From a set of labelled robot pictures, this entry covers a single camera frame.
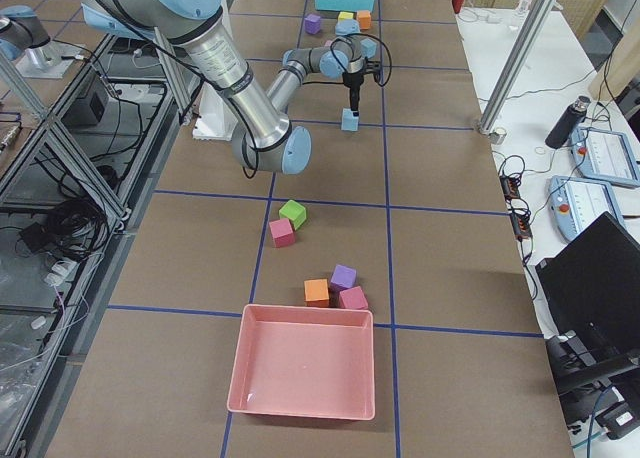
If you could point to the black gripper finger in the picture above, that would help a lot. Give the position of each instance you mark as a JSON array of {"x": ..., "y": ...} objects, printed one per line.
[{"x": 354, "y": 99}]

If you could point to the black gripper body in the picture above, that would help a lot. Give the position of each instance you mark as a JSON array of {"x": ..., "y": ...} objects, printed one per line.
[{"x": 354, "y": 82}]

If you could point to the light blue foam block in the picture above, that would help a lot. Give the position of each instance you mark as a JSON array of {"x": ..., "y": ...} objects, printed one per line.
[
  {"x": 368, "y": 48},
  {"x": 349, "y": 120}
]

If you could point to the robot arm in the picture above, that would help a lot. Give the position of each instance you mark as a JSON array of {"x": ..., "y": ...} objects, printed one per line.
[
  {"x": 264, "y": 138},
  {"x": 21, "y": 30}
]

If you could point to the orange foam block left side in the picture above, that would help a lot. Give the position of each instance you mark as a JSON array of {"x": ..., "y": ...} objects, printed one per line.
[{"x": 364, "y": 19}]

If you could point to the orange foam block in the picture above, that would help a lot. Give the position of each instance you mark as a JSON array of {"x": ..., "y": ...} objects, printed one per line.
[
  {"x": 364, "y": 19},
  {"x": 316, "y": 293}
]

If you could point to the purple foam block left side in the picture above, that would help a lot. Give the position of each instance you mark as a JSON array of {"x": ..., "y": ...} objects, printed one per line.
[{"x": 312, "y": 24}]

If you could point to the purple foam block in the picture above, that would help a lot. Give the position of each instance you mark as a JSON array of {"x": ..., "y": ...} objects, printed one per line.
[
  {"x": 343, "y": 277},
  {"x": 312, "y": 24}
]

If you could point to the green foam block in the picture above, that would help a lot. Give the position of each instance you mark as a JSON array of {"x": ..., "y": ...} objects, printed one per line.
[{"x": 295, "y": 212}]

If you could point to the tape roll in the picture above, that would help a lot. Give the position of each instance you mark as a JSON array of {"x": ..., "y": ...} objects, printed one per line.
[{"x": 498, "y": 135}]

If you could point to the red foam block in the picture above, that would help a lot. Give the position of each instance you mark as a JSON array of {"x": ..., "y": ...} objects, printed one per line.
[{"x": 282, "y": 232}]

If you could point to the purple foam block right side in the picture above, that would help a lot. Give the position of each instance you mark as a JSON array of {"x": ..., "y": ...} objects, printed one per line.
[{"x": 343, "y": 277}]

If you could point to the clear plastic bottle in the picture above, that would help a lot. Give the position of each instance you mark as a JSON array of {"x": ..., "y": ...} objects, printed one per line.
[{"x": 523, "y": 7}]

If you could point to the orange foam block right side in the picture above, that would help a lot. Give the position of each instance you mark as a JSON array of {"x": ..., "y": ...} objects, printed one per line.
[{"x": 316, "y": 293}]

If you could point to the magenta foam block near tray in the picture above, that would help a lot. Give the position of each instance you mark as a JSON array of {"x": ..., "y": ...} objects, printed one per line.
[{"x": 353, "y": 298}]

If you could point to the black water bottle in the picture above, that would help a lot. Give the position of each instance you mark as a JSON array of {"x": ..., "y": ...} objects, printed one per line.
[{"x": 573, "y": 115}]

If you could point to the teach pendant near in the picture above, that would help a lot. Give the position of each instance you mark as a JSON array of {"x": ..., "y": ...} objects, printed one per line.
[{"x": 578, "y": 202}]

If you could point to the teach pendant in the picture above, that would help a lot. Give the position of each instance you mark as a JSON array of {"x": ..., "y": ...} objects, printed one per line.
[
  {"x": 604, "y": 155},
  {"x": 578, "y": 202}
]

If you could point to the teach pendant far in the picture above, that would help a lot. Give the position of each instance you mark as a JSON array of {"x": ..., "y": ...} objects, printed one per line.
[{"x": 604, "y": 155}]

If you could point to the pink plastic tray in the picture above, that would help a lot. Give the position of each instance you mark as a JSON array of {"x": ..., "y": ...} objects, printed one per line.
[{"x": 304, "y": 362}]

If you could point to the black laptop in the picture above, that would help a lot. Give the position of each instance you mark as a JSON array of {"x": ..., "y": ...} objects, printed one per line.
[{"x": 592, "y": 286}]

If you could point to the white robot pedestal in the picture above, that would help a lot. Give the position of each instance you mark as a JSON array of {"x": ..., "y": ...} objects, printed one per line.
[{"x": 215, "y": 121}]

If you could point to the aluminium frame post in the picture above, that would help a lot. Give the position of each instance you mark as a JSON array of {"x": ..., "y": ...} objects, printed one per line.
[{"x": 529, "y": 27}]

